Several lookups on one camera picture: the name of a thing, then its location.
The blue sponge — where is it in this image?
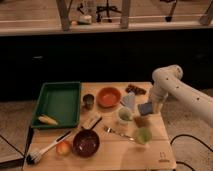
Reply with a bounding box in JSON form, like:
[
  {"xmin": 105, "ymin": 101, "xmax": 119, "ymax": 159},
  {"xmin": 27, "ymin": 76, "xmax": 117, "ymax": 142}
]
[{"xmin": 138, "ymin": 102, "xmax": 153, "ymax": 116}]

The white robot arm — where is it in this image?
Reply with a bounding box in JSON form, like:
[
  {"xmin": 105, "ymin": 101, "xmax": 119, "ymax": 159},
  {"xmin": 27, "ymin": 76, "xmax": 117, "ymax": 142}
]
[{"xmin": 149, "ymin": 65, "xmax": 213, "ymax": 128}]

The orange bowl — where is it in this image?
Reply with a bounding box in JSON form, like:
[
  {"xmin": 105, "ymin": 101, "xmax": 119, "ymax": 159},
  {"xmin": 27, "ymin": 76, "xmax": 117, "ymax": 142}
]
[{"xmin": 97, "ymin": 87, "xmax": 121, "ymax": 108}]

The dark purple bowl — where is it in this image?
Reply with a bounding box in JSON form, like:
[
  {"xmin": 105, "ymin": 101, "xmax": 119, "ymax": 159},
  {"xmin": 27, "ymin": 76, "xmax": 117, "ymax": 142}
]
[{"xmin": 72, "ymin": 130, "xmax": 100, "ymax": 158}]

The dark red grape bunch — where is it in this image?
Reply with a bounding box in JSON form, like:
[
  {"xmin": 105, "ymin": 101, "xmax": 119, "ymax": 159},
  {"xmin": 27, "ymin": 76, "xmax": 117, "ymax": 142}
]
[{"xmin": 125, "ymin": 84, "xmax": 146, "ymax": 95}]

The light blue cloth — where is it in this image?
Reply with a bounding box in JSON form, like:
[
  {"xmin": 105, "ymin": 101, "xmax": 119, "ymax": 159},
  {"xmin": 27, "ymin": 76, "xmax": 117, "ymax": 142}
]
[{"xmin": 121, "ymin": 92, "xmax": 135, "ymax": 110}]

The metal fork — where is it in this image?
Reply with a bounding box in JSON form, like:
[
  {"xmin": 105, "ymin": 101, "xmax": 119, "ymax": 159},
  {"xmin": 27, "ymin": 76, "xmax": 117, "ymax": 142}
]
[{"xmin": 104, "ymin": 126, "xmax": 135, "ymax": 141}]

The small metal cup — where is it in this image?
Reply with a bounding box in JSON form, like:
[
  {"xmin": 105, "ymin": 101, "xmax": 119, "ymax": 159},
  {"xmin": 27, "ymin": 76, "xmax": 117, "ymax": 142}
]
[{"xmin": 83, "ymin": 94, "xmax": 94, "ymax": 110}]

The green plastic tray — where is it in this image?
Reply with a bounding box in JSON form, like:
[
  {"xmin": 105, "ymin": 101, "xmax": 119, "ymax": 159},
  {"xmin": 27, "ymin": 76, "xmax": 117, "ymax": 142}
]
[{"xmin": 31, "ymin": 82, "xmax": 81, "ymax": 129}]

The red yellow apple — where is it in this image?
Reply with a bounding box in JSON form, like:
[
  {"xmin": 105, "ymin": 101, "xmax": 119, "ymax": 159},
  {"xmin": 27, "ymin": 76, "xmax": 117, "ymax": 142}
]
[{"xmin": 56, "ymin": 140, "xmax": 71, "ymax": 156}]

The black office chair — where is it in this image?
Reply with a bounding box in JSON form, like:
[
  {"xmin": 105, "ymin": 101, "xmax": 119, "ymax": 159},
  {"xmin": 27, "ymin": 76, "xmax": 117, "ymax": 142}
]
[{"xmin": 96, "ymin": 0, "xmax": 121, "ymax": 23}]

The yellow corn cob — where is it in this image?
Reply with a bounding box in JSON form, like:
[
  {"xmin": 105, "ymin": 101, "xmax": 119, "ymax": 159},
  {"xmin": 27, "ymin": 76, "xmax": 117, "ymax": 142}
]
[{"xmin": 38, "ymin": 115, "xmax": 58, "ymax": 125}]

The black floor cable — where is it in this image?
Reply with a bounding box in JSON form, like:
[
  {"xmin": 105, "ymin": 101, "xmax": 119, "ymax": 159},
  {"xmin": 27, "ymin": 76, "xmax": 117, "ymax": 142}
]
[{"xmin": 170, "ymin": 133, "xmax": 213, "ymax": 171}]

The black handled spatula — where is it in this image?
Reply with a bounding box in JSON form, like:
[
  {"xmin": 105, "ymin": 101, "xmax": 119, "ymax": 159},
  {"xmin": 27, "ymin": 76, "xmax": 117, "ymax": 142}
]
[{"xmin": 82, "ymin": 115, "xmax": 102, "ymax": 130}]

